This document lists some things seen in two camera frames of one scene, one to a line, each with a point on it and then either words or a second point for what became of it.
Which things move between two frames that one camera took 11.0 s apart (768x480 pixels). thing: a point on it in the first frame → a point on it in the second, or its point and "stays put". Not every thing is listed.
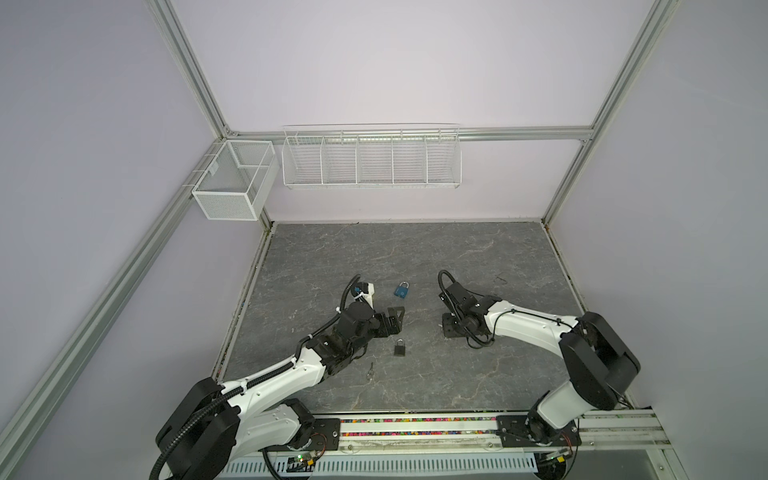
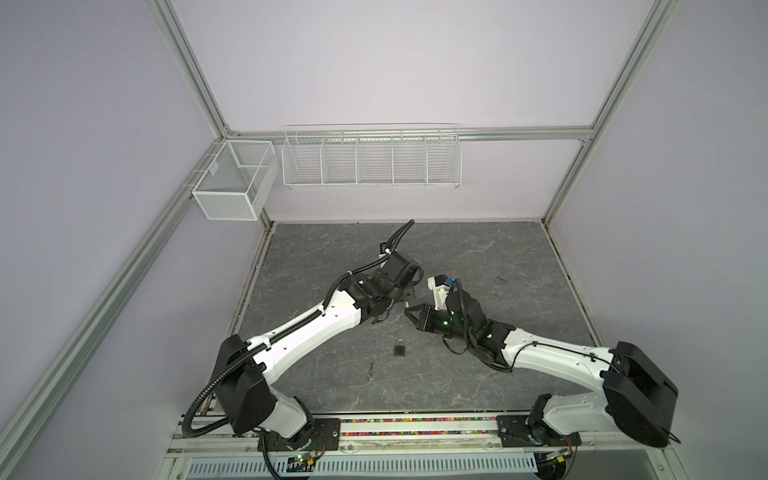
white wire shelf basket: (372, 156) stays put
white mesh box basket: (237, 181) stays put
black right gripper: (446, 328) → (423, 323)
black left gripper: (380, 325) → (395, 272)
